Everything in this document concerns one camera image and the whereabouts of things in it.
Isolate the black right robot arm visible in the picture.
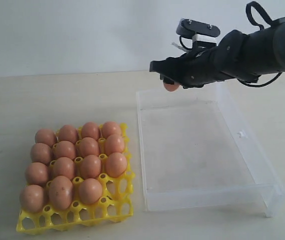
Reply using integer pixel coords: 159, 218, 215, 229
149, 21, 285, 88

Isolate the yellow plastic egg tray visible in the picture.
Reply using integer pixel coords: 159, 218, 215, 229
16, 123, 135, 235

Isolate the black cable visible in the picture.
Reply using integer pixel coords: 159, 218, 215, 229
171, 1, 283, 88

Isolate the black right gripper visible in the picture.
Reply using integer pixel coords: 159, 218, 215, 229
149, 48, 238, 90

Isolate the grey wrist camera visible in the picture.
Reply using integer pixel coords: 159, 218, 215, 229
176, 18, 221, 51

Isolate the brown egg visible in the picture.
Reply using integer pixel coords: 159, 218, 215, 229
57, 124, 79, 144
79, 155, 102, 180
52, 157, 76, 180
24, 162, 50, 186
53, 140, 77, 160
104, 134, 125, 156
30, 143, 54, 166
78, 178, 103, 205
78, 137, 100, 158
105, 152, 128, 178
101, 121, 122, 138
49, 175, 74, 211
34, 128, 57, 147
163, 82, 180, 92
80, 121, 101, 140
19, 184, 47, 214

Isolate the clear plastic storage box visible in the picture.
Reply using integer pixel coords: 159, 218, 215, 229
136, 83, 285, 218

